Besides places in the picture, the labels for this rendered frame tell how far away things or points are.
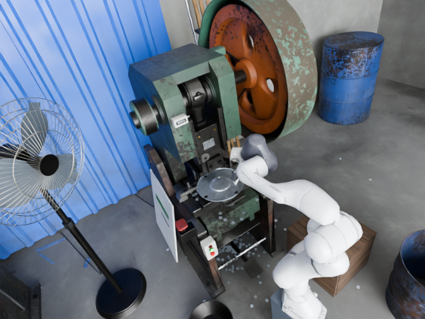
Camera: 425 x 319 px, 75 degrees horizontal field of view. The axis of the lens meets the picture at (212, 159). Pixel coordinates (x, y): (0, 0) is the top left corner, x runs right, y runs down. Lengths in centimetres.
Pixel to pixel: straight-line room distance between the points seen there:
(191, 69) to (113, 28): 118
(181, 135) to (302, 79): 63
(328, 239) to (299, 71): 72
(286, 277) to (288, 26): 106
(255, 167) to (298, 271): 45
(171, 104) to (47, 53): 132
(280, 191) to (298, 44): 66
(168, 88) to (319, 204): 81
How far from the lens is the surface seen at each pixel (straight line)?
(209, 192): 169
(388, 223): 263
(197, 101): 144
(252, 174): 112
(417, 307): 197
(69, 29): 243
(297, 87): 135
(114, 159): 281
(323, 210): 101
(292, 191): 105
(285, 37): 134
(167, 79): 135
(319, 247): 101
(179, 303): 223
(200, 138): 153
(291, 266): 127
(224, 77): 142
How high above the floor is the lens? 196
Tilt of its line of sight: 38 degrees down
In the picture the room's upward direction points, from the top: 12 degrees counter-clockwise
